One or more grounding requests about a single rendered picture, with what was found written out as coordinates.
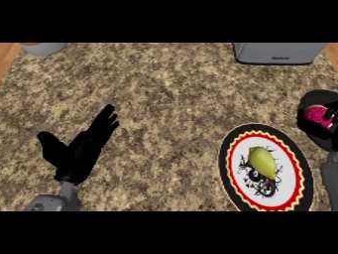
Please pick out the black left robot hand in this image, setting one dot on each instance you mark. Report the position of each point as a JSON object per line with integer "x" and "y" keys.
{"x": 84, "y": 149}

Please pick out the pink cupcake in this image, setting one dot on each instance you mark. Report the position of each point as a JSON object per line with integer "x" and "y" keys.
{"x": 319, "y": 116}

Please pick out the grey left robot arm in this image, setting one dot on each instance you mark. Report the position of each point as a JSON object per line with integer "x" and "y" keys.
{"x": 60, "y": 200}

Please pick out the black pan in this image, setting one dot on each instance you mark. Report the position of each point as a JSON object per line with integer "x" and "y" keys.
{"x": 316, "y": 132}

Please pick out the red and white patterned plate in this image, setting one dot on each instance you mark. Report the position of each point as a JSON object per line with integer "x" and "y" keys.
{"x": 265, "y": 168}

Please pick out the green mango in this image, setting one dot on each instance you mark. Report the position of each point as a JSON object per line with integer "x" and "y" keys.
{"x": 262, "y": 162}

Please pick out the grey appliance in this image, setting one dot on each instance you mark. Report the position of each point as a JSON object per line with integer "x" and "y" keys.
{"x": 280, "y": 53}

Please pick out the grey round container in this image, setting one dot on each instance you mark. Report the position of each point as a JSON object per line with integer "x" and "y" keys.
{"x": 42, "y": 48}

